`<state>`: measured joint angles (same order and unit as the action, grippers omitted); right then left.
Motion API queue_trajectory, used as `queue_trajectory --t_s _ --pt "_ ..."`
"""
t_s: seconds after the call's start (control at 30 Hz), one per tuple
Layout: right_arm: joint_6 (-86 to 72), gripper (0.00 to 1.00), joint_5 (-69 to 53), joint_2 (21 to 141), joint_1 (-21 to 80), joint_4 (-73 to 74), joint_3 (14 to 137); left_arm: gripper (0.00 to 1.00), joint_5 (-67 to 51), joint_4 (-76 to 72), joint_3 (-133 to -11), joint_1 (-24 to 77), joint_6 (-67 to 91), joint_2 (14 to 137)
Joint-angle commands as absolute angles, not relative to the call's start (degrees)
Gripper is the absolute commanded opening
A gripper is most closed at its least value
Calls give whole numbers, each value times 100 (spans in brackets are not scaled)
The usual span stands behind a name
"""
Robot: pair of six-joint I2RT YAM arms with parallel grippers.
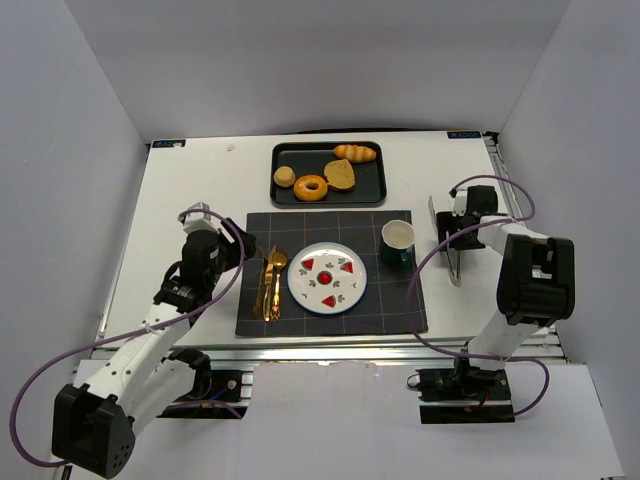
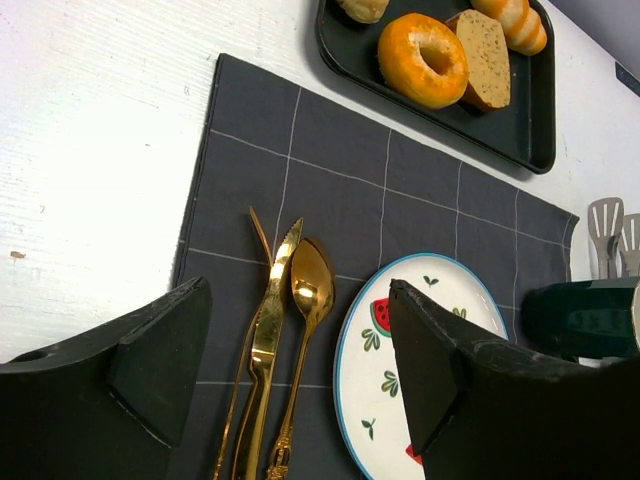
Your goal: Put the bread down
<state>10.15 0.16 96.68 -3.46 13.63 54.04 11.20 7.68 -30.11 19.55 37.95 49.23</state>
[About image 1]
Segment metal tongs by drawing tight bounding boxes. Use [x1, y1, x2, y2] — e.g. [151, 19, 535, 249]
[428, 196, 461, 287]

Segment glazed donut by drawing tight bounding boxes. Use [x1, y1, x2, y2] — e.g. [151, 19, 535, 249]
[293, 175, 328, 202]

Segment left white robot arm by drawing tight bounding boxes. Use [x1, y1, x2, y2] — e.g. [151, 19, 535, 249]
[52, 213, 256, 479]

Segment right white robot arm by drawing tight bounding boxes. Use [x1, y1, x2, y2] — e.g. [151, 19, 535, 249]
[434, 185, 575, 384]

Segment striped bread roll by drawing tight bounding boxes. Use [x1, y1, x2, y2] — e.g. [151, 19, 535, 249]
[333, 144, 377, 163]

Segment brown bread slice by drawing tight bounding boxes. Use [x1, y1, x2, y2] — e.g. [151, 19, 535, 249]
[324, 159, 356, 192]

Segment gold knife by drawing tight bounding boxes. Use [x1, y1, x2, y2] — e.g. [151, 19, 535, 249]
[262, 246, 279, 322]

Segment gold spoon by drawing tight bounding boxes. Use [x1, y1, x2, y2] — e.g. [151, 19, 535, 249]
[270, 249, 288, 321]

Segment green mug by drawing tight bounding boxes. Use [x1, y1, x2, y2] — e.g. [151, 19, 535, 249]
[380, 220, 415, 270]

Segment small round bun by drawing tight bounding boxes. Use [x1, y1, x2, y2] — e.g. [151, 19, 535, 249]
[273, 166, 296, 188]

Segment white strawberry plate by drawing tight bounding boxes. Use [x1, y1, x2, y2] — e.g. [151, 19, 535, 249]
[287, 242, 368, 315]

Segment black grid placemat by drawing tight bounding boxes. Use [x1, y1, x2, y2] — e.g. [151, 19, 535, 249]
[235, 210, 428, 337]

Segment black baking tray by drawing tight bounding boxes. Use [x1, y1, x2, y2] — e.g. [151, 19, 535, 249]
[270, 141, 387, 208]

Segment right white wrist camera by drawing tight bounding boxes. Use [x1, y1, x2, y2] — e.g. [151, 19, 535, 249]
[449, 189, 468, 217]

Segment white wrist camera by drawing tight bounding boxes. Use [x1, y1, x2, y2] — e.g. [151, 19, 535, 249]
[449, 189, 468, 217]
[178, 202, 219, 235]

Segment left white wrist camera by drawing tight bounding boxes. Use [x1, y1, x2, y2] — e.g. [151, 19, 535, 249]
[178, 202, 219, 235]

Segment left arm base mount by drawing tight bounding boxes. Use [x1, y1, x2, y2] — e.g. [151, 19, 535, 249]
[159, 366, 253, 420]

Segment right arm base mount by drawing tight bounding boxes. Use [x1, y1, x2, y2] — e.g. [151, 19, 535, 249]
[406, 368, 515, 425]

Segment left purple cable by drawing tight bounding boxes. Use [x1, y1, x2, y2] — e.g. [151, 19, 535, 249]
[9, 209, 247, 469]

